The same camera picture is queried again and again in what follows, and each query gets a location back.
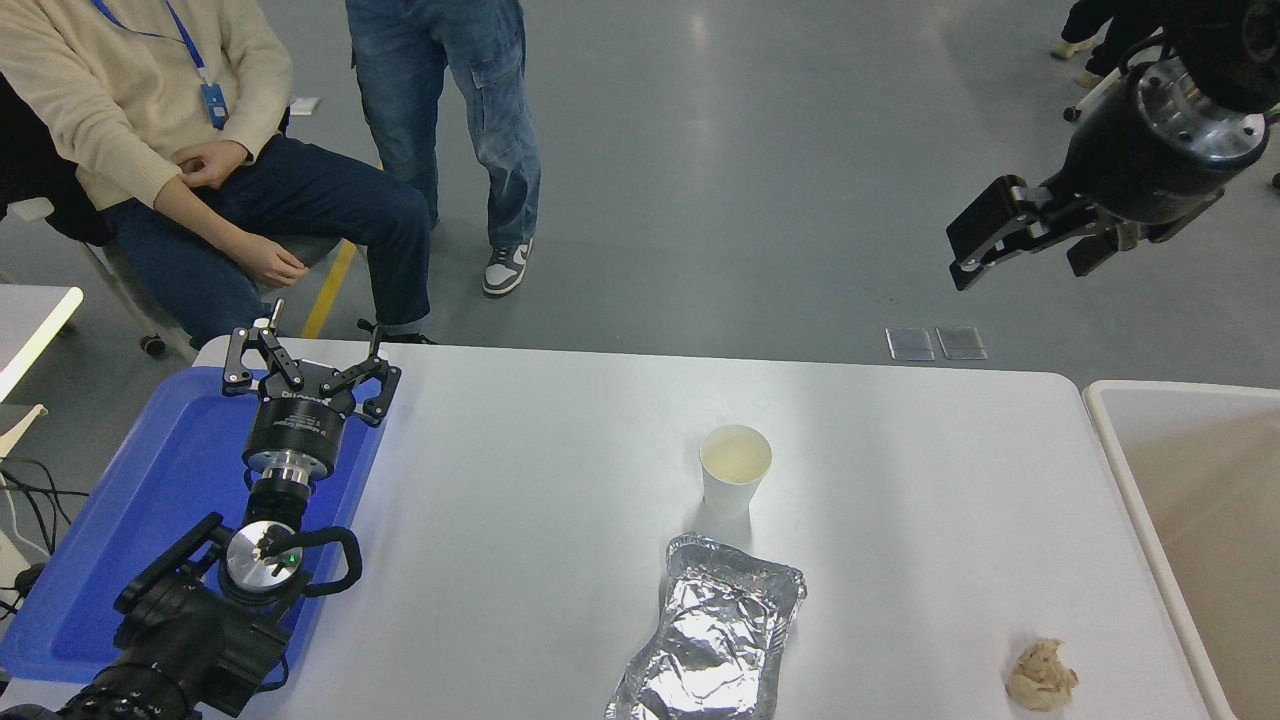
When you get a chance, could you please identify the person's right hand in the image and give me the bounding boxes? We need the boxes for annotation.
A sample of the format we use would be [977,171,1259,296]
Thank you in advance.
[228,235,310,292]

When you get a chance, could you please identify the wheeled office chair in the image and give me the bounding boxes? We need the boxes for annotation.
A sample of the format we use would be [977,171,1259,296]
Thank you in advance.
[0,70,346,359]

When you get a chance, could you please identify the blue lanyard badge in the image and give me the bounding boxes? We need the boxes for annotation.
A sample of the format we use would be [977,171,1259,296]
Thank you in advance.
[92,0,231,131]

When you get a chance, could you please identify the white wheeled stool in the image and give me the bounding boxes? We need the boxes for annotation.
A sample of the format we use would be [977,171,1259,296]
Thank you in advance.
[1063,60,1131,123]

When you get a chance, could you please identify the person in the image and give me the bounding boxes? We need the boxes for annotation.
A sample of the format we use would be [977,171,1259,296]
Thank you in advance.
[0,0,436,346]
[1050,0,1166,91]
[345,0,543,298]

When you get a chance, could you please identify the crumpled tan paper ball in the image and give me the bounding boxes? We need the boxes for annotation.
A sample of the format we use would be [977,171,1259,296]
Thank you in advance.
[1005,638,1080,713]

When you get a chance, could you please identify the white paper cup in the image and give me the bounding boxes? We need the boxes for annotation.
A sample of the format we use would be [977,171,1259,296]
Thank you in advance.
[699,424,774,518]

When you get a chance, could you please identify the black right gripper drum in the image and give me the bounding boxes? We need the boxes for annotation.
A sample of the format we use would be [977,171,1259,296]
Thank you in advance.
[1058,85,1243,246]

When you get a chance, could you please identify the person's left hand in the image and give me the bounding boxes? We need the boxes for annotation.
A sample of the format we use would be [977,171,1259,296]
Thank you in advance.
[170,140,252,191]

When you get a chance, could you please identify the crumpled silver foil tray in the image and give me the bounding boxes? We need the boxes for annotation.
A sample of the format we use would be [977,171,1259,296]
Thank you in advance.
[605,533,809,720]

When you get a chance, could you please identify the large pale bin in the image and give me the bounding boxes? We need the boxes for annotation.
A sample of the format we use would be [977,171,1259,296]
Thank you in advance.
[1083,380,1280,720]

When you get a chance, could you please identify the white side table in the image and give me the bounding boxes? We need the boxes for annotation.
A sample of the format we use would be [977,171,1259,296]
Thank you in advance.
[0,284,86,403]

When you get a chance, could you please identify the blue plastic tray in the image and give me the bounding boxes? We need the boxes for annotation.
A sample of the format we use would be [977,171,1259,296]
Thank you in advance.
[0,365,389,686]

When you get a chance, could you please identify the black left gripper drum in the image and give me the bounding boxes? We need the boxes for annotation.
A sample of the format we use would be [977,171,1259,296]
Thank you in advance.
[243,375,353,463]

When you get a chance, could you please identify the black cables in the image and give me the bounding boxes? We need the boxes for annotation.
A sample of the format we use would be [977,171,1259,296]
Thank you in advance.
[0,457,91,616]

